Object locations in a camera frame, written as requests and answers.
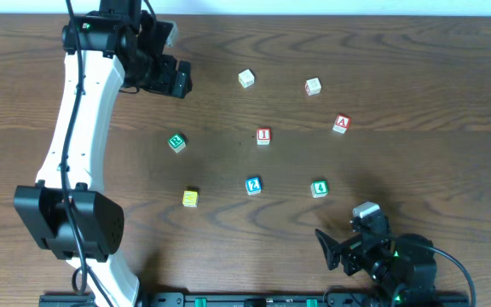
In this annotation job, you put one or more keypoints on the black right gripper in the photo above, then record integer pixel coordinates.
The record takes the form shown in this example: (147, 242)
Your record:
(347, 251)

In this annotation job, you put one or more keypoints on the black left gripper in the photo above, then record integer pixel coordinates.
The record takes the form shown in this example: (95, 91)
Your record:
(170, 78)

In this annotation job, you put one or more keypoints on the blue number 2 block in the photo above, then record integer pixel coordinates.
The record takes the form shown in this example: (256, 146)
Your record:
(253, 185)

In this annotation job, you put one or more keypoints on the red letter I block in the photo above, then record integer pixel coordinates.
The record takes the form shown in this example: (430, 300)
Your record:
(263, 136)

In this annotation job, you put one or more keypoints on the red letter A block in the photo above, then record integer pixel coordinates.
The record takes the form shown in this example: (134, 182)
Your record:
(341, 124)

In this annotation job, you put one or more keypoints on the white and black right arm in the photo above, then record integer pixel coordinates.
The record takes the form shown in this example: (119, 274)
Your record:
(403, 268)

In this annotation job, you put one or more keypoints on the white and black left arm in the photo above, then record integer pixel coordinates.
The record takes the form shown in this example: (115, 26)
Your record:
(118, 48)

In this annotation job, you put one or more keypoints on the green number 4 block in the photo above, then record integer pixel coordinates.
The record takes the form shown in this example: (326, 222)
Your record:
(319, 189)

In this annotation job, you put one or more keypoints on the green letter R block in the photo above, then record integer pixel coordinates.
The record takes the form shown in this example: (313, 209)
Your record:
(177, 143)

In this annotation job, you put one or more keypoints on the plain cream wooden block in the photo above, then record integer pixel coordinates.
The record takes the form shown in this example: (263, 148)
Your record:
(246, 78)

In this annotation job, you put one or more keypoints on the yellow wooden block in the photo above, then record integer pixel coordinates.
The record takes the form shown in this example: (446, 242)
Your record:
(190, 198)

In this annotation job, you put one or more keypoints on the red edged wooden block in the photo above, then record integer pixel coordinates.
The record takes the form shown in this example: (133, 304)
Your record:
(313, 86)

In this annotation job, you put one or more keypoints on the black mounting rail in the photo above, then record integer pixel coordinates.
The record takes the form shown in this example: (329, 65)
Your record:
(182, 300)

